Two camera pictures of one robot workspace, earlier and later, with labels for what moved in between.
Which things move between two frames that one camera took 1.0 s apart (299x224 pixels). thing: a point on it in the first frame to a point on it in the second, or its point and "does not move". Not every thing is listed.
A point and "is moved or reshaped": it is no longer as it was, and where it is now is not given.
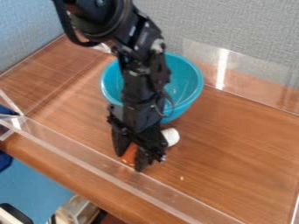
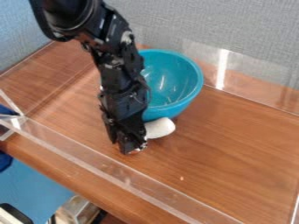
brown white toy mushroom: x=173 y=136 is moved or reshaped
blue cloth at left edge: x=6 y=157 does not move
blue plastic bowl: x=186 y=82 does not move
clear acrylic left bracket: x=19 y=118 does not move
